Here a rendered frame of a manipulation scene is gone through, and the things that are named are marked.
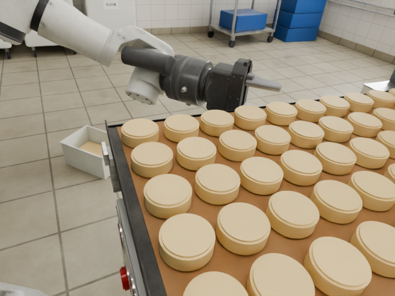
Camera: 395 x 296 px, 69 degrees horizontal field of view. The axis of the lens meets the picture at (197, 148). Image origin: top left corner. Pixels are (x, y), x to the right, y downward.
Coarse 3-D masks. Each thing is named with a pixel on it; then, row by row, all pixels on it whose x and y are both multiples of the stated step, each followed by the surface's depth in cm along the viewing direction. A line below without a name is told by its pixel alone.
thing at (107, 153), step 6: (102, 144) 38; (102, 150) 37; (108, 150) 38; (108, 156) 36; (108, 162) 37; (114, 168) 38; (114, 174) 38; (114, 180) 39; (114, 186) 40; (114, 192) 40
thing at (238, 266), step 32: (160, 128) 43; (288, 128) 46; (128, 160) 36; (224, 160) 38; (192, 192) 32; (160, 224) 28; (320, 224) 30; (352, 224) 30; (160, 256) 26; (224, 256) 26; (256, 256) 26; (288, 256) 27; (384, 288) 25
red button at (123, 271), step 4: (124, 268) 38; (120, 272) 38; (124, 272) 38; (120, 276) 38; (124, 276) 37; (124, 280) 37; (128, 280) 37; (124, 284) 37; (128, 284) 37; (124, 288) 38; (128, 288) 38
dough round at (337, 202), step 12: (324, 180) 33; (312, 192) 32; (324, 192) 31; (336, 192) 31; (348, 192) 31; (324, 204) 30; (336, 204) 30; (348, 204) 30; (360, 204) 30; (324, 216) 30; (336, 216) 30; (348, 216) 29
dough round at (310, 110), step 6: (300, 102) 49; (306, 102) 49; (312, 102) 49; (318, 102) 50; (300, 108) 48; (306, 108) 47; (312, 108) 48; (318, 108) 48; (324, 108) 48; (300, 114) 48; (306, 114) 47; (312, 114) 47; (318, 114) 47; (306, 120) 48; (312, 120) 47; (318, 120) 48
